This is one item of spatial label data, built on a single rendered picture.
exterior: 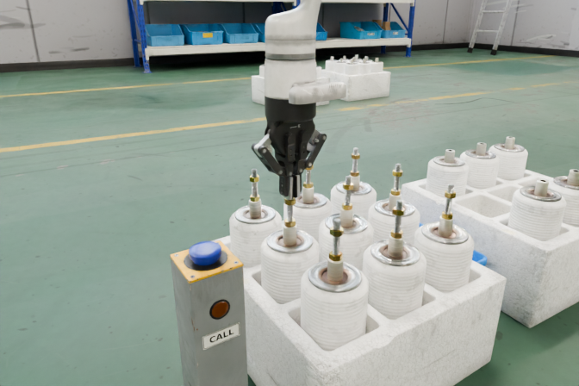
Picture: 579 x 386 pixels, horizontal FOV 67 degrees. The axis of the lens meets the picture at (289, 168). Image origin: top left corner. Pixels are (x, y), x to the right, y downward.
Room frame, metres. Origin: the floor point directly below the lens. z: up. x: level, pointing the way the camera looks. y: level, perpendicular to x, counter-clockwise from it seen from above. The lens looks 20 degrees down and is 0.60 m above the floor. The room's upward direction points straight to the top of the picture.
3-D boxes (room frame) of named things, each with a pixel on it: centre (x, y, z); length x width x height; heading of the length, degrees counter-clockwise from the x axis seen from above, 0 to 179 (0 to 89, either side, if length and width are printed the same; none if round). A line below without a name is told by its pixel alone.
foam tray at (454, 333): (0.69, -0.10, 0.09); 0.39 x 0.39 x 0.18; 33
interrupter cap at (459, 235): (0.66, -0.26, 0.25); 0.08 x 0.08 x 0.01
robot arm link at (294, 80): (0.61, -0.01, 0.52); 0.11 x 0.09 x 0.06; 38
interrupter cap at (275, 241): (0.63, 0.00, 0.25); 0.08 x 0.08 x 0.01
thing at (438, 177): (1.03, -0.40, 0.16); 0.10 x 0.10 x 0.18
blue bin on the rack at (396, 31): (6.43, -1.34, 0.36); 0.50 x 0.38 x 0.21; 28
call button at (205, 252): (0.47, 0.10, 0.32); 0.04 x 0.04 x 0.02
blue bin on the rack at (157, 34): (4.99, 1.39, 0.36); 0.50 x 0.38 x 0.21; 29
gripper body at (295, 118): (0.63, 0.00, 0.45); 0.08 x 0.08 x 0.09
